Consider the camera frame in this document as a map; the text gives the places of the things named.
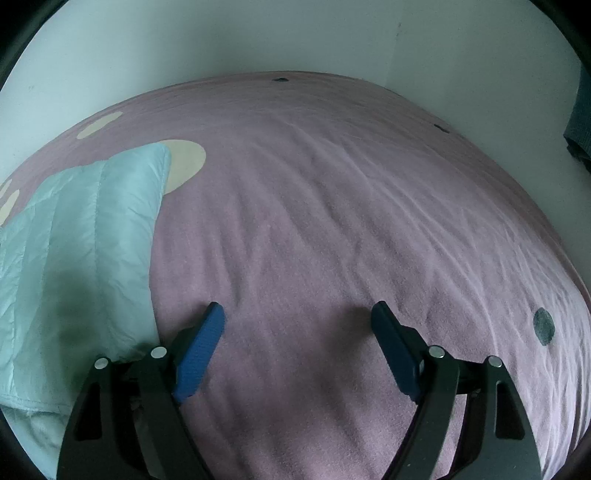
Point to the light blue puffer jacket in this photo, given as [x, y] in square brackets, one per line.
[87, 258]

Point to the dark grey cloth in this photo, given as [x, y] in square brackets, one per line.
[579, 120]

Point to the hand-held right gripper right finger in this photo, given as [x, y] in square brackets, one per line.
[392, 344]

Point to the pink dotted blanket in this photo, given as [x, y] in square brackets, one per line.
[351, 221]

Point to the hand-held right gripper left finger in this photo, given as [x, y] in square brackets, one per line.
[202, 344]

